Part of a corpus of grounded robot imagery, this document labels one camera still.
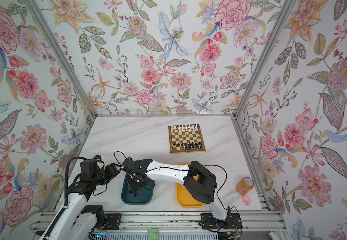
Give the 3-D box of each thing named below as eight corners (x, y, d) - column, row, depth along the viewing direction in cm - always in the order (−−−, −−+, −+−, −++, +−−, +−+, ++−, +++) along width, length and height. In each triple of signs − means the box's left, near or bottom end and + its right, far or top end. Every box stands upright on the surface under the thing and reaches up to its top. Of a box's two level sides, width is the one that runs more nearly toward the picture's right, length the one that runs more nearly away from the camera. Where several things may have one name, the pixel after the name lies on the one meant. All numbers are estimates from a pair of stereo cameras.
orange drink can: (237, 195, 83) (244, 188, 75) (234, 184, 87) (240, 176, 79) (248, 195, 83) (256, 188, 75) (245, 184, 87) (252, 176, 79)
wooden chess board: (170, 153, 102) (170, 149, 99) (168, 129, 116) (168, 125, 113) (203, 150, 104) (205, 147, 100) (197, 127, 118) (198, 123, 114)
